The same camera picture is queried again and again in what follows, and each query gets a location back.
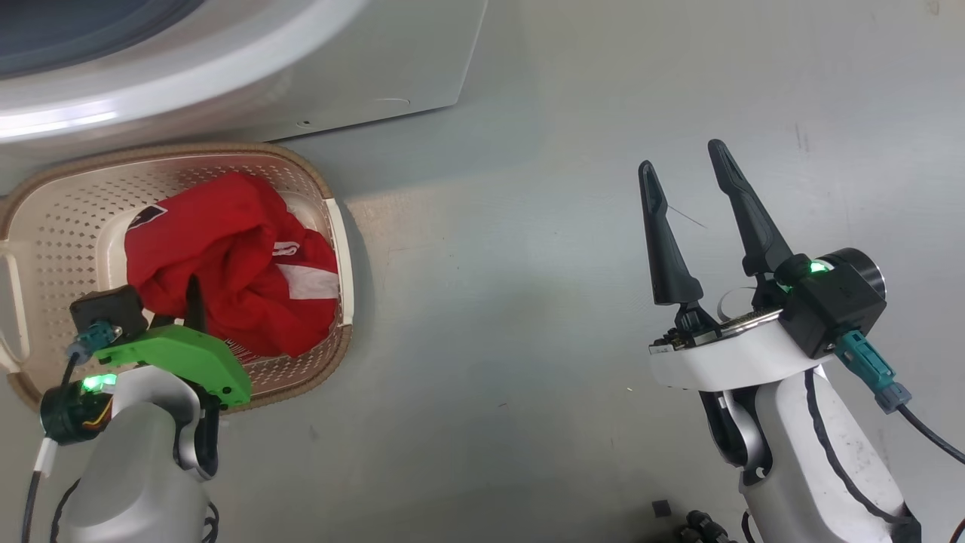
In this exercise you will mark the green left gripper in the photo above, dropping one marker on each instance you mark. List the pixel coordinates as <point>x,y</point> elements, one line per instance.
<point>188,354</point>

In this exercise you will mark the black robot base connectors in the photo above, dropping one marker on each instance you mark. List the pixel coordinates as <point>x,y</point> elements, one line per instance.
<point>701,528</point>

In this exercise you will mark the black cylindrical right gripper motor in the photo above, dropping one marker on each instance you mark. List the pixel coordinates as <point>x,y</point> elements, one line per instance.
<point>867,264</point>

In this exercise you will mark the small black square piece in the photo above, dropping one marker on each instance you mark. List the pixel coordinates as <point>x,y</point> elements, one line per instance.
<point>661,508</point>

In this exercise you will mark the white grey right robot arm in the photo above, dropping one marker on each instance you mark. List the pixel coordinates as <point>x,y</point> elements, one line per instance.
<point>799,467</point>

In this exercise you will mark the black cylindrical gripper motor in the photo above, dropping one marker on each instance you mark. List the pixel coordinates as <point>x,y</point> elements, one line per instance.
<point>867,264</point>
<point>68,415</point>

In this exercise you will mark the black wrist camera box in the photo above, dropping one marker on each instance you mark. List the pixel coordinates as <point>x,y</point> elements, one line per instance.
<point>829,309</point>
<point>109,309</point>

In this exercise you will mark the red and white jersey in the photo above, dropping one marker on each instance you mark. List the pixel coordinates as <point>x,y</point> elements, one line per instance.
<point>226,241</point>

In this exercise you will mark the cream perforated laundry basket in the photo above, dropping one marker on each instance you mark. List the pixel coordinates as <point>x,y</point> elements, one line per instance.
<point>68,219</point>

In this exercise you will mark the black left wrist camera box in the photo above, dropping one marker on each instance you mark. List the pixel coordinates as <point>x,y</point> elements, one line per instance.
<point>109,309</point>

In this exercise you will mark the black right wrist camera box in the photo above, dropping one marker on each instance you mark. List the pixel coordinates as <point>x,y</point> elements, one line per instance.
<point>829,309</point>

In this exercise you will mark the black cylindrical left gripper motor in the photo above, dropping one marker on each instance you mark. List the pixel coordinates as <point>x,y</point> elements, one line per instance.
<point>68,415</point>

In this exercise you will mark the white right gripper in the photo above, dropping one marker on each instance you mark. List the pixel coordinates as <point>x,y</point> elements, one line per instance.
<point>724,358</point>

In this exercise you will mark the white front-load washing machine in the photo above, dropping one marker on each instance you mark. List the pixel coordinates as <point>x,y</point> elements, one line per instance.
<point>377,60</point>

